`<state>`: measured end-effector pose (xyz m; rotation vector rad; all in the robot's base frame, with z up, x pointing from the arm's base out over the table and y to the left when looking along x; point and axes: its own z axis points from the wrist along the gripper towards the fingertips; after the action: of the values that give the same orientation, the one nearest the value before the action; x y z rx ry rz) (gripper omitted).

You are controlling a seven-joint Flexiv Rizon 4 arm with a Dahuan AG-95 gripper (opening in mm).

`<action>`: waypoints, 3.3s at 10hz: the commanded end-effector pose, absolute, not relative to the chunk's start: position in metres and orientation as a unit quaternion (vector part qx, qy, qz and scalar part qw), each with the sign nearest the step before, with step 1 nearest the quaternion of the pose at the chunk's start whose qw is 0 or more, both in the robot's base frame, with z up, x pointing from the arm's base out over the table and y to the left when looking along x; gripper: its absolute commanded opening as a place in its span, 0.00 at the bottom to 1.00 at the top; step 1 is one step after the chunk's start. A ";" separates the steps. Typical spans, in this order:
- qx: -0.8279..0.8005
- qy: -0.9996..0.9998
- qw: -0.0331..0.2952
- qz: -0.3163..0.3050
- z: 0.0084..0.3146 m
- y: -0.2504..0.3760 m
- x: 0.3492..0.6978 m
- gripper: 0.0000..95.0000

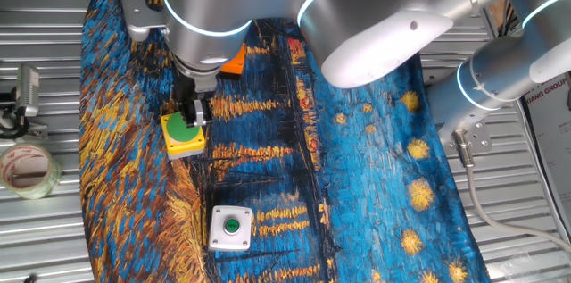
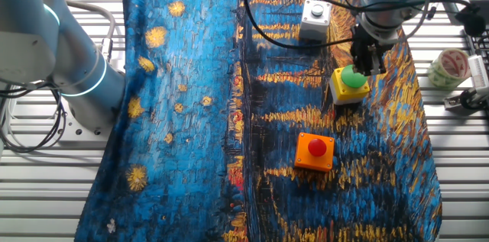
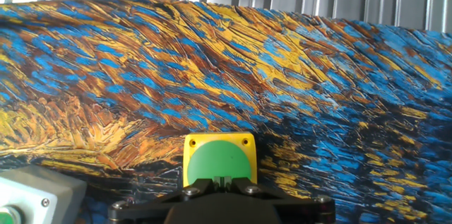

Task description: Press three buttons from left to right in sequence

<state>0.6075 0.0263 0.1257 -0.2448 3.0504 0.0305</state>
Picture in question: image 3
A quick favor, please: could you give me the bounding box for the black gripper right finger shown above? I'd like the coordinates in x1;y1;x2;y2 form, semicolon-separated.
222;175;336;224

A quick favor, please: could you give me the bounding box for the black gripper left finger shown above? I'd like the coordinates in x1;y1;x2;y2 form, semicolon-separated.
108;175;224;224

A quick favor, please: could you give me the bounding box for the yellow box green mushroom button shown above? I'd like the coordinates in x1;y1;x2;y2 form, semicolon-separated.
182;131;258;188

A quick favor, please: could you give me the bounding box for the white box small green button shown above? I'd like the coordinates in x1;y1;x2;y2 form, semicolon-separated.
0;165;88;224

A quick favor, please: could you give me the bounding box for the starry night painting tablecloth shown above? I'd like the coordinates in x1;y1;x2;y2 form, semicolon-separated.
0;0;452;224

